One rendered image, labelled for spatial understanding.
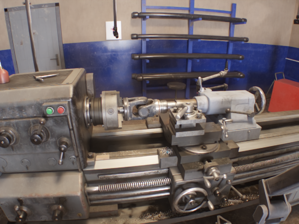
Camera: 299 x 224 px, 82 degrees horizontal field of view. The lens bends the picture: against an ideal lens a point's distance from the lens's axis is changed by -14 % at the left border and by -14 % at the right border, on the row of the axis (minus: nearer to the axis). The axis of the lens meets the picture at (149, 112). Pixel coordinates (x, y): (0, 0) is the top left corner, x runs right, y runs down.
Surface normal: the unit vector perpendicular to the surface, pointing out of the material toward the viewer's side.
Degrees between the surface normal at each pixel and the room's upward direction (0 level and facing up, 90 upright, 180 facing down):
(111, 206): 0
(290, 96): 90
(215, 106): 87
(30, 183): 32
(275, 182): 80
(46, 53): 90
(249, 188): 0
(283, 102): 90
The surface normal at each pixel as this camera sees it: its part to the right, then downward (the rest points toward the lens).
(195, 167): 0.00, -0.91
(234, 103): 0.17, 0.27
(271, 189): -0.96, -0.10
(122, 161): 0.10, -0.51
